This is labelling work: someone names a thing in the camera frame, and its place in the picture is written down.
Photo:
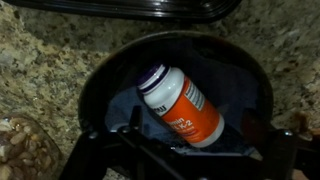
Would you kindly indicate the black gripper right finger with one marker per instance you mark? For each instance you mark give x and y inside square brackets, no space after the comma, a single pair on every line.
[255,128]

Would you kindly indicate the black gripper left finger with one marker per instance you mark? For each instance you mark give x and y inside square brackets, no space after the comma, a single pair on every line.
[136,118]

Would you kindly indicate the white bottle with orange label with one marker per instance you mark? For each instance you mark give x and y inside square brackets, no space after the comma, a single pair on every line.
[186,110]

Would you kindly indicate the dark blue ceramic bowl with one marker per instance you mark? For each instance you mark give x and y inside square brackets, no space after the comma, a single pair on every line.
[233,63]

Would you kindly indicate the black plastic food tray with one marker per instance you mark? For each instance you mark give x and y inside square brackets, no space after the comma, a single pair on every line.
[133,8]

